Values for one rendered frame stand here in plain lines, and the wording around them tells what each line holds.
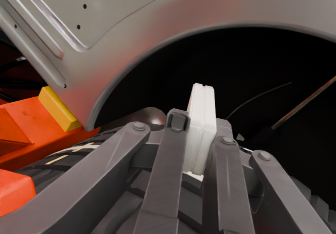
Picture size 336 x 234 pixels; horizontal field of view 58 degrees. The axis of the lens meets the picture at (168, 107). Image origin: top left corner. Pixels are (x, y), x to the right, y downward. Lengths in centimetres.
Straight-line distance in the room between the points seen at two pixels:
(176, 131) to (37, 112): 79
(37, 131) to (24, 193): 64
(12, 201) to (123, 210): 8
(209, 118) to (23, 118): 77
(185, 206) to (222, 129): 11
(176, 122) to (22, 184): 14
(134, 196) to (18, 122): 64
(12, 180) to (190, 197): 15
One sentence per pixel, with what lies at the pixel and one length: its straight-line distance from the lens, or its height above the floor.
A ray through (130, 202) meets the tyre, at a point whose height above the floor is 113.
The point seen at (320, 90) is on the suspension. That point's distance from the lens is 83.
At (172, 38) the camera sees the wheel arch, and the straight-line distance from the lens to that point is 62.
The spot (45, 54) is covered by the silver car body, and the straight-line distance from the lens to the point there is 89.
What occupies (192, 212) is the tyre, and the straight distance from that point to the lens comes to 27.
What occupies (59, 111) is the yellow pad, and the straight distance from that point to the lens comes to 90.
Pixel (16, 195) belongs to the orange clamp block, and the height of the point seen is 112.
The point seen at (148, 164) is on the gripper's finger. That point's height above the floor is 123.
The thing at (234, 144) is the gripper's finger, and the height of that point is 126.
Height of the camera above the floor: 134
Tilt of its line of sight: 32 degrees down
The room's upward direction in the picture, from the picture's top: 39 degrees clockwise
